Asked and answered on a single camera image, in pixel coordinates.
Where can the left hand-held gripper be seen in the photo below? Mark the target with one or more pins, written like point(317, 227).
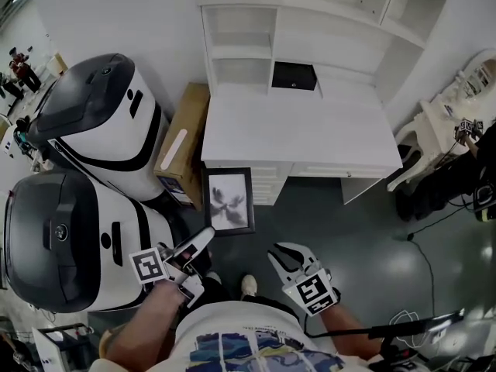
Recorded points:
point(149, 266)

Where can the person's right forearm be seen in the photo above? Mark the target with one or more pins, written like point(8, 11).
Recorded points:
point(348, 328)

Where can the person in white t-shirt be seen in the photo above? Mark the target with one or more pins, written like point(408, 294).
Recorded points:
point(240, 339)

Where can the person's white shoe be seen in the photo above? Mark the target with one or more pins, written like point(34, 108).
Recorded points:
point(249, 285)

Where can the black smartphone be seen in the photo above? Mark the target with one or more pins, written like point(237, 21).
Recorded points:
point(418, 326)

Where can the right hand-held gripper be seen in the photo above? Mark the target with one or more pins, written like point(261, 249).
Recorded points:
point(315, 293)

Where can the person's left forearm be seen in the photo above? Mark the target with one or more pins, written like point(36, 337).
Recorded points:
point(147, 320)

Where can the small black box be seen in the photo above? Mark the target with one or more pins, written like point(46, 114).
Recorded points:
point(293, 75)

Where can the brown cardboard box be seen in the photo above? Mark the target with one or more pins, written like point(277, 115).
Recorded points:
point(186, 138)

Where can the white and black robot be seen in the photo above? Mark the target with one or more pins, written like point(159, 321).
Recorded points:
point(58, 238)
point(100, 103)

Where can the black metal stand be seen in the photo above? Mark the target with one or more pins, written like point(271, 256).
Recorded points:
point(77, 329)

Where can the framed black and white picture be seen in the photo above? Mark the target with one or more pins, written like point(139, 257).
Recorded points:
point(228, 202)

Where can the person's black trousers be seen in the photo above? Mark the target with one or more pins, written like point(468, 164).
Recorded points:
point(217, 289)

